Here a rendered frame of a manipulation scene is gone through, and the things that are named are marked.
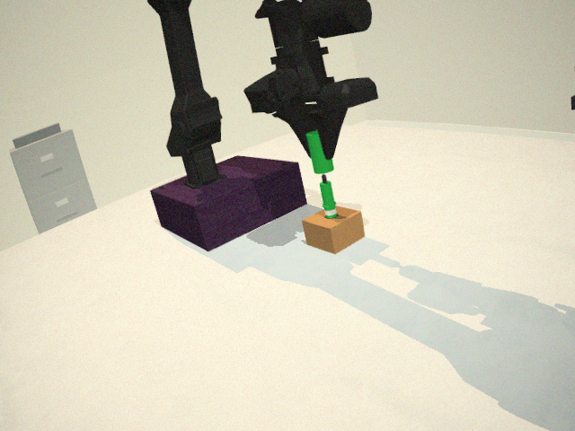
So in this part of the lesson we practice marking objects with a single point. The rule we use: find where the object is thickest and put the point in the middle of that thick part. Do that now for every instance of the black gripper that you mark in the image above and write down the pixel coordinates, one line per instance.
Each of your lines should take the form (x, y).
(332, 98)

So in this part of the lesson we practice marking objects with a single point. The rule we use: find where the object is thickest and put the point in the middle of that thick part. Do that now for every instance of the brown wooden block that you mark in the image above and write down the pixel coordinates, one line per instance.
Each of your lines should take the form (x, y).
(334, 234)

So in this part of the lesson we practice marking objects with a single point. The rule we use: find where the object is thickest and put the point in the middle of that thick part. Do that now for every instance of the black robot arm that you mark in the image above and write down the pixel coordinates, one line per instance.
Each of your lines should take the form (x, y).
(195, 116)

